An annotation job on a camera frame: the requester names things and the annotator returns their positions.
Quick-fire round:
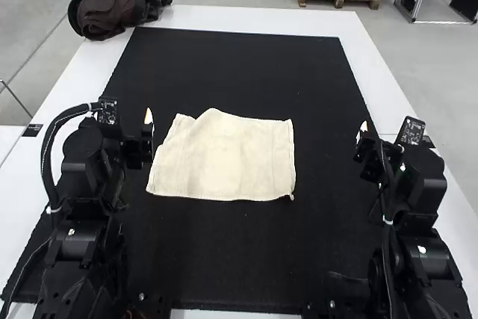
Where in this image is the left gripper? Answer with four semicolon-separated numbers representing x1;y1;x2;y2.
120;107;155;170

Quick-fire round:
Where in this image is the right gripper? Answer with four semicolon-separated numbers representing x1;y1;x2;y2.
353;120;388;182

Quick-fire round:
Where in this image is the pale towel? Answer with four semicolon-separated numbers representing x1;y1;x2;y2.
145;108;297;202

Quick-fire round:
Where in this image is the black mat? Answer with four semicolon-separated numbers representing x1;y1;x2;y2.
1;25;466;315

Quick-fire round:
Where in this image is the black panel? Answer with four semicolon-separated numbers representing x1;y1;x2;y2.
447;0;478;23

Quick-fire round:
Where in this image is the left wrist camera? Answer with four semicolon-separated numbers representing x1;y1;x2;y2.
97;97;120;126

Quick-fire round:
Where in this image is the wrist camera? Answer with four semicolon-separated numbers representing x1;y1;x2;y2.
397;115;427;146
97;97;120;126

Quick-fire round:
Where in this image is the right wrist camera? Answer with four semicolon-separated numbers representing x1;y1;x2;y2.
397;115;427;146

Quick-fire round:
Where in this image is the black cable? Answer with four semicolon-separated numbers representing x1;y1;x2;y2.
41;104;101;216

